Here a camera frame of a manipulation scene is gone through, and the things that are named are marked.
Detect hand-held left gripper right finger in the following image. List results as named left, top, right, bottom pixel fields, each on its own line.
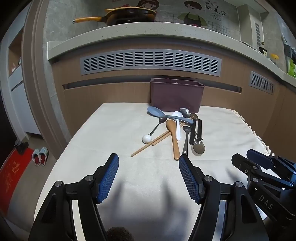
left=179, top=154, right=270, bottom=241

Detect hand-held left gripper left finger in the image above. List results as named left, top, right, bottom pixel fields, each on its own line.
left=28, top=153, right=119, bottom=241

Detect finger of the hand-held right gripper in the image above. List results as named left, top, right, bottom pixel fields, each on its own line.
left=232, top=153, right=263, bottom=179
left=247, top=149, right=278, bottom=169

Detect black-handled metal spoon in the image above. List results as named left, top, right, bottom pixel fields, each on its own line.
left=189, top=113, right=199, bottom=146
left=192, top=119, right=206, bottom=155

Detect plain metal spoon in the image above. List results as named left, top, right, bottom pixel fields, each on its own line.
left=181, top=126, right=191, bottom=156

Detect wooden chopstick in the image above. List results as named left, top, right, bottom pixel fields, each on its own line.
left=131, top=123, right=186, bottom=157
left=152, top=124, right=186, bottom=146

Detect wooden spoon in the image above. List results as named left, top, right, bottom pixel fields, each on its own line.
left=166, top=120, right=181, bottom=161

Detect metal spoon with white ball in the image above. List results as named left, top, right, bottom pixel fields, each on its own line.
left=142, top=116, right=167, bottom=143

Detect small white plastic spoon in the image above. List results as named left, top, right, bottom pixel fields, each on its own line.
left=173, top=111, right=183, bottom=141

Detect blue plastic spoon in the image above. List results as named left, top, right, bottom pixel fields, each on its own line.
left=147, top=107, right=194, bottom=125

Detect purple plastic utensil container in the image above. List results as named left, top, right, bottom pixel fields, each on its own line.
left=150, top=78, right=205, bottom=112

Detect cream tablecloth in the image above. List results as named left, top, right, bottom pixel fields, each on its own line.
left=33, top=103, right=271, bottom=241

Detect dark fuzzy object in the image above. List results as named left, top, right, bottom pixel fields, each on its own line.
left=105, top=227, right=134, bottom=241

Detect grey-green slipper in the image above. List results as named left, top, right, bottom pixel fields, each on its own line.
left=38, top=147, right=49, bottom=165
left=32, top=149, right=41, bottom=166

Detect small grey vent grille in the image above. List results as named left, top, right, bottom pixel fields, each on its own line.
left=249, top=71, right=276, bottom=95

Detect wooden cabinet front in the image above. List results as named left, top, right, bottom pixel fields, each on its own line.
left=47, top=43, right=296, bottom=176

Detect black shoes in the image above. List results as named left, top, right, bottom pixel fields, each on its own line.
left=14, top=140, right=29, bottom=155

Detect green packets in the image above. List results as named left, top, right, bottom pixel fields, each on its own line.
left=287, top=58, right=296, bottom=78

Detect red floor mat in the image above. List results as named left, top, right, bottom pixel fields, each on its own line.
left=0, top=147, right=33, bottom=217

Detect white cabinet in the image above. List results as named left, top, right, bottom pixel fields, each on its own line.
left=0, top=23, right=44, bottom=139

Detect large grey vent grille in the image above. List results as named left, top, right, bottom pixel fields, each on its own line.
left=80, top=49, right=222, bottom=77

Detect speckled kitchen counter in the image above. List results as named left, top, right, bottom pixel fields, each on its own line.
left=47, top=21, right=296, bottom=87

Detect cartoon wall sticker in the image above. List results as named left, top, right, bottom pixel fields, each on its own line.
left=136, top=0, right=228, bottom=27

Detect yellow-handled frying pan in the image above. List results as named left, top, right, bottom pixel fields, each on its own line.
left=73, top=7, right=157, bottom=26

